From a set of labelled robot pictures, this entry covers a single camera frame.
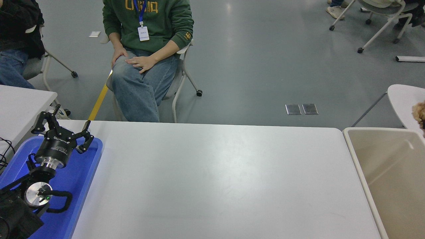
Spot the grey chair with white legs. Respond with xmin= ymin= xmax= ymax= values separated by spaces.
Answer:
xmin=22 ymin=25 xmax=79 ymax=117

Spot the white side table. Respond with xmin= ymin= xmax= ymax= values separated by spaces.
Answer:
xmin=0 ymin=84 xmax=58 ymax=156

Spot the blue lanyard with white badge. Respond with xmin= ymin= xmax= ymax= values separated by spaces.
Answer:
xmin=133 ymin=0 xmax=150 ymax=41

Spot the white framed wheeled chair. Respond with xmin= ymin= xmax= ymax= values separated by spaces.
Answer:
xmin=100 ymin=33 xmax=203 ymax=123

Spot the white chair with grey leg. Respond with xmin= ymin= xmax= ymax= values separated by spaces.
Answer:
xmin=351 ymin=84 xmax=425 ymax=136

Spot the tan paper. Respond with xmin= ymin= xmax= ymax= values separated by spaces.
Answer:
xmin=412 ymin=101 xmax=425 ymax=130

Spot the white flat bar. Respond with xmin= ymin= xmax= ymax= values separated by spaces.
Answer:
xmin=395 ymin=56 xmax=425 ymax=63

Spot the grey seat chair white frame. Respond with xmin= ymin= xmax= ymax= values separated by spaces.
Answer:
xmin=329 ymin=0 xmax=417 ymax=54

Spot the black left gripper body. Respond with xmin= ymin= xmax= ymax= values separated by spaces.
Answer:
xmin=35 ymin=131 xmax=78 ymax=165

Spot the blue plastic tray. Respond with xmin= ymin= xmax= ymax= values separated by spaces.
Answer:
xmin=0 ymin=135 xmax=103 ymax=239

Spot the person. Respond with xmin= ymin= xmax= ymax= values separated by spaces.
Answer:
xmin=0 ymin=0 xmax=45 ymax=89
xmin=326 ymin=0 xmax=346 ymax=20
xmin=101 ymin=0 xmax=195 ymax=122
xmin=394 ymin=0 xmax=425 ymax=30

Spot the person's left hand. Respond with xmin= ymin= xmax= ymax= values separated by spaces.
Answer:
xmin=126 ymin=55 xmax=157 ymax=74

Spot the thin black cable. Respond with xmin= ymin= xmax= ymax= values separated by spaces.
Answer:
xmin=0 ymin=137 xmax=16 ymax=173

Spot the large pale bin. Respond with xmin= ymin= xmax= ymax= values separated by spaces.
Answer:
xmin=343 ymin=127 xmax=425 ymax=239

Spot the person's right hand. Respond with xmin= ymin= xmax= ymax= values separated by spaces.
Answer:
xmin=111 ymin=46 xmax=129 ymax=68

